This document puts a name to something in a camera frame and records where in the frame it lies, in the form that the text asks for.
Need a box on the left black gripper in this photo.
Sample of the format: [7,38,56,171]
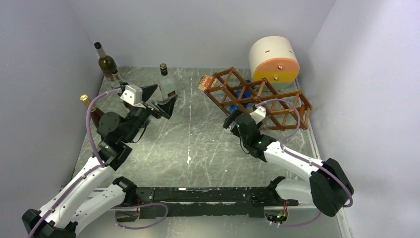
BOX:
[122,84,177,142]

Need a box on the clear square black-capped bottle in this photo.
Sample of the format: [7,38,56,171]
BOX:
[157,63,176,100]

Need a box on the clear blue-label bottle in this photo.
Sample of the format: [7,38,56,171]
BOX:
[227,89,252,115]

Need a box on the clear round liquor bottle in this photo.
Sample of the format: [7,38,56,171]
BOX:
[110,67,127,89]

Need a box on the olive green wine bottle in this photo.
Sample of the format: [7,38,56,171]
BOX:
[94,42,118,82]

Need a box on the dark gold-capped wine bottle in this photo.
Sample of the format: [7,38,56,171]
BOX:
[79,94,105,129]

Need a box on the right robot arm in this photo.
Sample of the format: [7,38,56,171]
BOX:
[223,107,354,217]

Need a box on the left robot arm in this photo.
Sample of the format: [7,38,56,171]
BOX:
[22,84,178,238]

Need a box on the brown wooden wine rack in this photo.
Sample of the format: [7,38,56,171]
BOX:
[204,67,313,131]

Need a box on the small orange card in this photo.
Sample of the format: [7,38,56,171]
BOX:
[197,75,212,91]

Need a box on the cream orange cylinder container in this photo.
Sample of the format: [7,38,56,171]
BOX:
[249,36,300,88]

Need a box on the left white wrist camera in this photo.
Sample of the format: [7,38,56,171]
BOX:
[120,84,143,107]

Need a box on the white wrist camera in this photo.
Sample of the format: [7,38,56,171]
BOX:
[249,106,266,124]
[120,84,143,107]

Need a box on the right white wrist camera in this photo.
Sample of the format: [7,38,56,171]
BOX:
[249,106,266,124]

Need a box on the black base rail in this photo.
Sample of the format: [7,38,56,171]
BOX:
[121,187,299,219]

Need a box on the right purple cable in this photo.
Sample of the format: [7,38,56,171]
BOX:
[254,98,354,209]

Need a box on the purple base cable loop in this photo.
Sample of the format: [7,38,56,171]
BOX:
[114,202,169,230]

